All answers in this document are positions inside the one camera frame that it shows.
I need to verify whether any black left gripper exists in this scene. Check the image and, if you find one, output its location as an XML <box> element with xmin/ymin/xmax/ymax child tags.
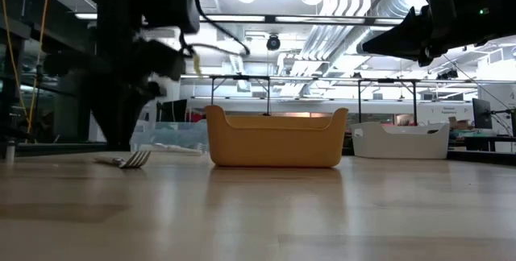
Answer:
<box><xmin>43</xmin><ymin>39</ymin><xmax>186</xmax><ymax>152</ymax></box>

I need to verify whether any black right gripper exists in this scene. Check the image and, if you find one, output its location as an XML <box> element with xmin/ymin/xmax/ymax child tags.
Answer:
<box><xmin>361</xmin><ymin>0</ymin><xmax>491</xmax><ymax>67</ymax></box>

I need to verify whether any clear handled metal fork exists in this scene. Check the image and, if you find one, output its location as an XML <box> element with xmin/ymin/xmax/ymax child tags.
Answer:
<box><xmin>94</xmin><ymin>150</ymin><xmax>152</xmax><ymax>170</ymax></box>

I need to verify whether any clear plastic bin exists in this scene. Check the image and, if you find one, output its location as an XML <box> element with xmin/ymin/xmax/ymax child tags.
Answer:
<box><xmin>131</xmin><ymin>119</ymin><xmax>210</xmax><ymax>156</ymax></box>

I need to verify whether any black computer monitor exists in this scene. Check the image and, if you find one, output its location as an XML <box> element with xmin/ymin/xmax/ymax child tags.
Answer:
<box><xmin>159</xmin><ymin>98</ymin><xmax>189</xmax><ymax>123</ymax></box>
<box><xmin>472</xmin><ymin>97</ymin><xmax>493</xmax><ymax>130</ymax></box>

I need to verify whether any white plastic bin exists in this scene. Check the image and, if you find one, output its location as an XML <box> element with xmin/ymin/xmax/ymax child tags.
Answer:
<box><xmin>349</xmin><ymin>122</ymin><xmax>451</xmax><ymax>160</ymax></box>

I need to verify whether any yellow plastic bin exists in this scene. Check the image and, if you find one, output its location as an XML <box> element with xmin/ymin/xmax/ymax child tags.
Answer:
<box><xmin>205</xmin><ymin>105</ymin><xmax>350</xmax><ymax>169</ymax></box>

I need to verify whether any black background table frame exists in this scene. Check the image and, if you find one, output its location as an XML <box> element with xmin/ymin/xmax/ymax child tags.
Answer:
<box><xmin>209</xmin><ymin>74</ymin><xmax>272</xmax><ymax>116</ymax></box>
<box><xmin>357</xmin><ymin>77</ymin><xmax>420</xmax><ymax>126</ymax></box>

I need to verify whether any white handled utensil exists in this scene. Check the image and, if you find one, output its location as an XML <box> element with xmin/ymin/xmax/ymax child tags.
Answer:
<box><xmin>136</xmin><ymin>143</ymin><xmax>205</xmax><ymax>155</ymax></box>

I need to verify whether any yellow hanging cable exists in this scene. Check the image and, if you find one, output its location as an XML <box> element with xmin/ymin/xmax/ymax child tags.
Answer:
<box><xmin>0</xmin><ymin>0</ymin><xmax>52</xmax><ymax>133</ymax></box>

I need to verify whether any white frame foot post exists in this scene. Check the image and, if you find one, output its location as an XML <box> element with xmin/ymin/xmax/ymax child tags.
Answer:
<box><xmin>4</xmin><ymin>139</ymin><xmax>16</xmax><ymax>164</ymax></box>

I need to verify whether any black overhead frame bar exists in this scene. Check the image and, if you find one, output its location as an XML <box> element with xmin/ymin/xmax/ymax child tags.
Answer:
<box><xmin>74</xmin><ymin>12</ymin><xmax>408</xmax><ymax>27</ymax></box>

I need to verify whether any black ceiling camera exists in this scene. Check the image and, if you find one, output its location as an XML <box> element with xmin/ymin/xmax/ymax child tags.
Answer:
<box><xmin>265</xmin><ymin>34</ymin><xmax>282</xmax><ymax>52</ymax></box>

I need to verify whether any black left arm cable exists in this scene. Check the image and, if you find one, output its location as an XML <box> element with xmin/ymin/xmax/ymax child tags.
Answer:
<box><xmin>177</xmin><ymin>0</ymin><xmax>251</xmax><ymax>59</ymax></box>

